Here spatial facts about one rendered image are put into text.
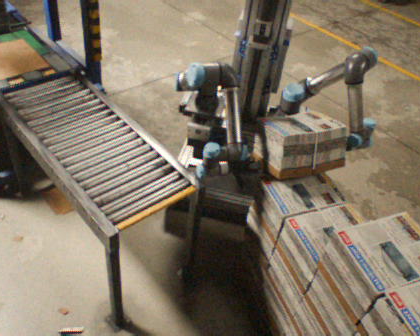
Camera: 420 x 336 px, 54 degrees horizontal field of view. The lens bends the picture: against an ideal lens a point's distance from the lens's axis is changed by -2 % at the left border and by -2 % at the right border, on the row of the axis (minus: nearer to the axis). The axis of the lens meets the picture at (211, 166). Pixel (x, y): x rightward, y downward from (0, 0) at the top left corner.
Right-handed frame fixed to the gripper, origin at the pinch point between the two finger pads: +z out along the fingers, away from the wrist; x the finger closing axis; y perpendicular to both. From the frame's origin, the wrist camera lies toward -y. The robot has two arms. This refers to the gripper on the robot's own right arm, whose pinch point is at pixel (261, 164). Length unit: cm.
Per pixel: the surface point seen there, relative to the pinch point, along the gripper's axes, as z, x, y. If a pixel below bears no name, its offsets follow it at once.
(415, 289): 8, -99, -8
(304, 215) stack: 3.9, -36.7, -11.6
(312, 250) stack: -3, -55, -18
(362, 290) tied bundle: -6, -89, -11
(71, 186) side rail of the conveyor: -95, 10, 1
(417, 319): 1, -108, -11
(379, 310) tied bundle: -6, -98, -13
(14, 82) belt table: -118, 103, 33
